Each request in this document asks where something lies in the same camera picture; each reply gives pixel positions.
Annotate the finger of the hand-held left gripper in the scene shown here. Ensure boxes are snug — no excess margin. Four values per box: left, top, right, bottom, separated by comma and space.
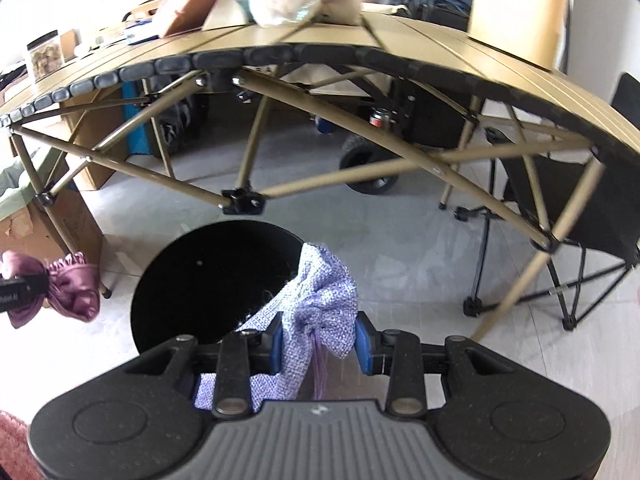
0, 272, 51, 317

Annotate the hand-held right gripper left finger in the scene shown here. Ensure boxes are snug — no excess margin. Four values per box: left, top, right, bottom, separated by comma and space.
125, 312, 286, 420

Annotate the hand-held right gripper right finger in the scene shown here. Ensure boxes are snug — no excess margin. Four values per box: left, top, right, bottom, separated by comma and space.
356, 312, 516, 420

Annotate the purple white woven cloth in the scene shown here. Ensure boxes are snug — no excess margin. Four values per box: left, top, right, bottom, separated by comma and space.
192, 241, 362, 411

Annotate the black round bin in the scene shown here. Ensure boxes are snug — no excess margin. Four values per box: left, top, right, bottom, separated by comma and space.
129, 220, 311, 361

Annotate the printed cardboard box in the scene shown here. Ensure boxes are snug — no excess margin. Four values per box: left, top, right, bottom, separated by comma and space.
0, 180, 103, 286

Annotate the pale green cloth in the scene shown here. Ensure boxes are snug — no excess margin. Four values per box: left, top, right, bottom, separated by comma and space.
0, 147, 66, 221

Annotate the plain cardboard box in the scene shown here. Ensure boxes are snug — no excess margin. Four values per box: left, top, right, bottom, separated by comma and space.
65, 85, 132, 191

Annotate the pink rug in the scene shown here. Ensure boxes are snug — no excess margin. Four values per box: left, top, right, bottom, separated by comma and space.
0, 409, 43, 480

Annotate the canvas folding wagon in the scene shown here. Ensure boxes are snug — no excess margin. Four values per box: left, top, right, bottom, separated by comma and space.
277, 57, 481, 196

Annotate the blue box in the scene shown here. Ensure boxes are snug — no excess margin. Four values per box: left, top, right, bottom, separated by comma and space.
122, 80, 153, 158

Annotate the black bag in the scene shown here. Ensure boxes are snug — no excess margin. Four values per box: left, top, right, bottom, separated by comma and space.
159, 94, 211, 157

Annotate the clear jar of nuts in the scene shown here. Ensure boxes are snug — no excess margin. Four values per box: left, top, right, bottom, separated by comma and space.
26, 30, 66, 83

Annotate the black folding chair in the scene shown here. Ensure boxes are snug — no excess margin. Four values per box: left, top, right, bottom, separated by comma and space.
452, 72, 640, 331

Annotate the blue tissue pack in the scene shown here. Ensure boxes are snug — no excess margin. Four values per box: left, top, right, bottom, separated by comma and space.
125, 17, 161, 43

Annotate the tan folding table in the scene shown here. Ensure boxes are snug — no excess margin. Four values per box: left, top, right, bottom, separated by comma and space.
0, 2, 640, 341

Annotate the brown box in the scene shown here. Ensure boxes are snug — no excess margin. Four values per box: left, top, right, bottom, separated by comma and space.
150, 0, 257, 38

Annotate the yellow thermos jug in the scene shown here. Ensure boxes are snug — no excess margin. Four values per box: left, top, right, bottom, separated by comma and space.
467, 0, 571, 73

